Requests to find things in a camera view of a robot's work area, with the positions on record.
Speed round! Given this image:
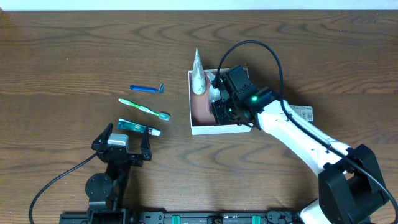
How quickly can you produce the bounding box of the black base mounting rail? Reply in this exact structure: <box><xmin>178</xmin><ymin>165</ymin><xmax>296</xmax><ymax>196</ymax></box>
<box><xmin>59</xmin><ymin>210</ymin><xmax>302</xmax><ymax>224</ymax></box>

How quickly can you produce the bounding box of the green toothpaste tube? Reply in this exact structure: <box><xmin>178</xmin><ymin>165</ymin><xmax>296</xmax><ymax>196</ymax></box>
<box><xmin>117</xmin><ymin>118</ymin><xmax>161</xmax><ymax>136</ymax></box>

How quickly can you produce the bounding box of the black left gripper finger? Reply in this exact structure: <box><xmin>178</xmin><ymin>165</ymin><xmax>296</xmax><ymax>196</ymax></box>
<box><xmin>141</xmin><ymin>127</ymin><xmax>152</xmax><ymax>161</ymax></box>
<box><xmin>91</xmin><ymin>123</ymin><xmax>113</xmax><ymax>149</ymax></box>

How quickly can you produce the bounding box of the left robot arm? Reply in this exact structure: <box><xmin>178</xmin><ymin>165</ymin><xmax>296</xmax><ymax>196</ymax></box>
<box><xmin>85</xmin><ymin>123</ymin><xmax>152</xmax><ymax>224</ymax></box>

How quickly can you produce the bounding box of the white hair product tube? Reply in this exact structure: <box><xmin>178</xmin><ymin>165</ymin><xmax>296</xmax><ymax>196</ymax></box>
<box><xmin>191</xmin><ymin>49</ymin><xmax>206</xmax><ymax>95</ymax></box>

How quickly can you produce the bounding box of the blue disposable razor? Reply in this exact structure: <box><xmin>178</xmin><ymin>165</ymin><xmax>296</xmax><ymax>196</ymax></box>
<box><xmin>130</xmin><ymin>83</ymin><xmax>164</xmax><ymax>93</ymax></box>

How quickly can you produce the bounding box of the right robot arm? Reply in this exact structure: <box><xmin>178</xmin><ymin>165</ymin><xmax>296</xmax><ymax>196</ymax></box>
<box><xmin>212</xmin><ymin>83</ymin><xmax>397</xmax><ymax>223</ymax></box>

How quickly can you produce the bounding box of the white cardboard box pink inside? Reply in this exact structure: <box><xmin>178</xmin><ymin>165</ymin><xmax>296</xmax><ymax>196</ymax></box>
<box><xmin>188</xmin><ymin>68</ymin><xmax>252</xmax><ymax>136</ymax></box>

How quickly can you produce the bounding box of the green white soap box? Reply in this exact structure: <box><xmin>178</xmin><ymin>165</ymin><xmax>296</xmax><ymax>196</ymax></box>
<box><xmin>290</xmin><ymin>105</ymin><xmax>313</xmax><ymax>122</ymax></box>

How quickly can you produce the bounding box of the green white toothbrush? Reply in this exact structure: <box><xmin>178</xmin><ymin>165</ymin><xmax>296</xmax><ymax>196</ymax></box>
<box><xmin>118</xmin><ymin>98</ymin><xmax>171</xmax><ymax>121</ymax></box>

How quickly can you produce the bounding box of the clear pump bottle blue liquid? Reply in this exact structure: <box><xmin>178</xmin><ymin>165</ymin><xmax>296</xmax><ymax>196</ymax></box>
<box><xmin>207</xmin><ymin>72</ymin><xmax>221</xmax><ymax>103</ymax></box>

